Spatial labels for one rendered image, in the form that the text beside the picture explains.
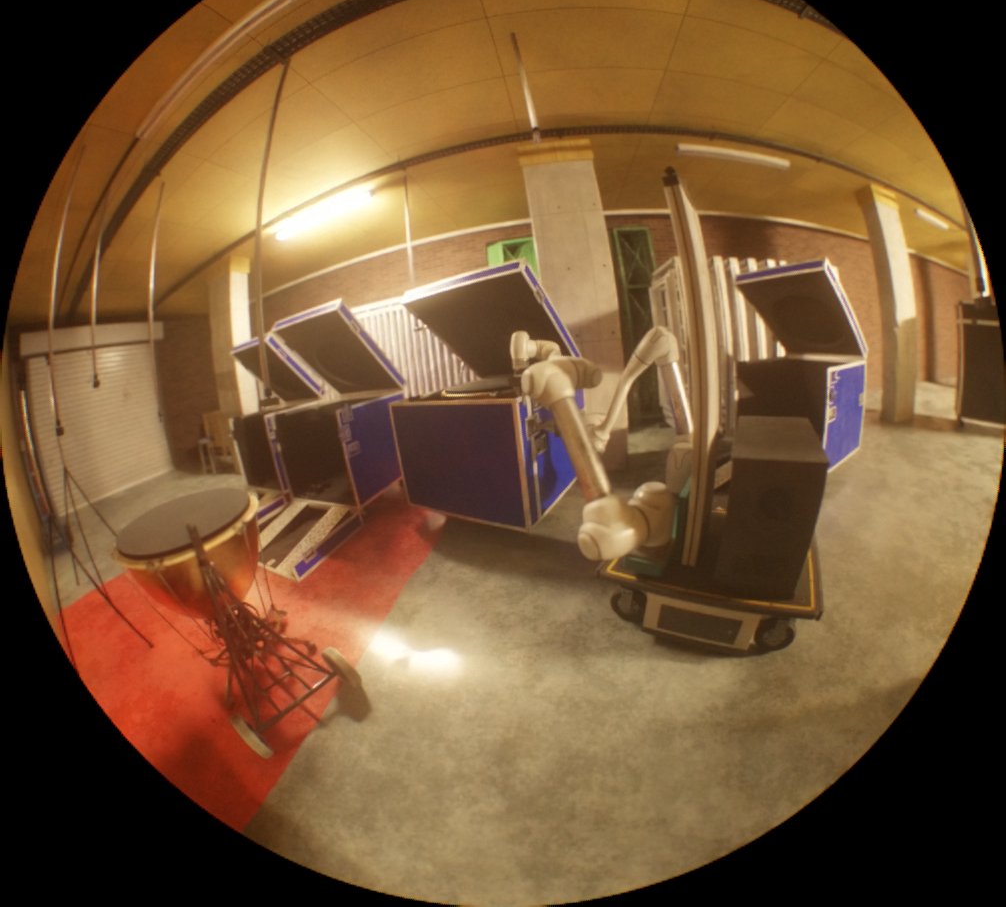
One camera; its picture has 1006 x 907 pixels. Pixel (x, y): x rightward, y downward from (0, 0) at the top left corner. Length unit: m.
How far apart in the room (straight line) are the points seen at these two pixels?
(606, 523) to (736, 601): 0.59
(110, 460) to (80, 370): 1.72
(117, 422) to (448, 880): 7.58
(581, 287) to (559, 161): 1.30
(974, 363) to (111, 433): 13.25
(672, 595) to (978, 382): 5.50
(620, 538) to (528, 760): 0.83
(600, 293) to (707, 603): 2.52
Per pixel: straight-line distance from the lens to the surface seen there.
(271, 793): 1.52
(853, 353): 3.58
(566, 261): 3.08
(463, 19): 2.41
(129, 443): 7.78
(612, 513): 1.10
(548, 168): 3.45
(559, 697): 1.40
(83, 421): 7.60
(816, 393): 3.79
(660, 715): 1.38
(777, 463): 1.11
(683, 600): 1.35
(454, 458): 2.09
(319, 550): 2.45
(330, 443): 3.70
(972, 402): 6.12
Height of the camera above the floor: 1.21
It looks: 9 degrees down
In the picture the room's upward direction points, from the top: 7 degrees counter-clockwise
